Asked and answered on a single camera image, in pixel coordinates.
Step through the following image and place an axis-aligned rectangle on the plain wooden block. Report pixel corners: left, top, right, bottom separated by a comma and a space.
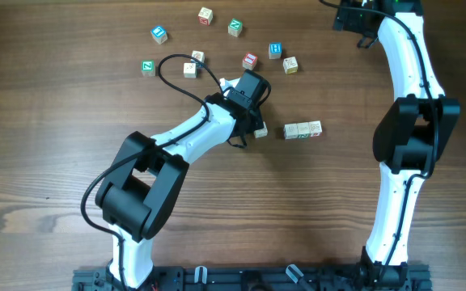
253, 123, 268, 138

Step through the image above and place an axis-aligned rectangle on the red I letter block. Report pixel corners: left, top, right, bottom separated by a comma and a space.
242, 53, 258, 70

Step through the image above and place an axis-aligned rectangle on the yellow sided picture block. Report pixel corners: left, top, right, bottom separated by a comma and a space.
283, 57, 299, 74

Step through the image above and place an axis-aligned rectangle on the blue H letter block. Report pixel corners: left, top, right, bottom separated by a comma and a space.
269, 42, 282, 59

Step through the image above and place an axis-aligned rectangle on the wooden fish nine block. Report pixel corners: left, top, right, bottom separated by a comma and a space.
284, 124, 299, 140

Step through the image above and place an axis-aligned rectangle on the green sided wooden block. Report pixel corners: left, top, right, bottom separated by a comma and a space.
297, 122, 311, 138

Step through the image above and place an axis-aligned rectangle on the red A letter block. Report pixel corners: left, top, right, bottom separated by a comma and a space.
308, 120, 322, 137

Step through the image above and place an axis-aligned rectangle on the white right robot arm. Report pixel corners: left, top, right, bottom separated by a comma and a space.
334, 0, 460, 288

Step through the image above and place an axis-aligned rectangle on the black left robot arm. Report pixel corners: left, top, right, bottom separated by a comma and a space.
95, 70, 271, 290

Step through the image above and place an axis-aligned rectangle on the blue sided picture block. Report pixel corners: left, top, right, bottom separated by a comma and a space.
191, 50, 205, 67

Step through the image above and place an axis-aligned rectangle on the wooden picture block centre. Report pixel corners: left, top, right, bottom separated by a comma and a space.
183, 63, 197, 78

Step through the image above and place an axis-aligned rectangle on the green N block top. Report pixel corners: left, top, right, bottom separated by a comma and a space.
228, 19, 243, 37

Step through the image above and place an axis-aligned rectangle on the red letter block top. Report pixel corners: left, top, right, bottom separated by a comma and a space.
197, 7, 213, 26

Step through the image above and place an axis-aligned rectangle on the green Z letter block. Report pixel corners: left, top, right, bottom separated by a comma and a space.
142, 60, 156, 77

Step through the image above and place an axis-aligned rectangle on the blue I letter block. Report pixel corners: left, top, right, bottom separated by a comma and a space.
150, 26, 167, 44

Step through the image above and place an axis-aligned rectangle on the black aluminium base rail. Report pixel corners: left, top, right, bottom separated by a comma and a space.
71, 262, 433, 291

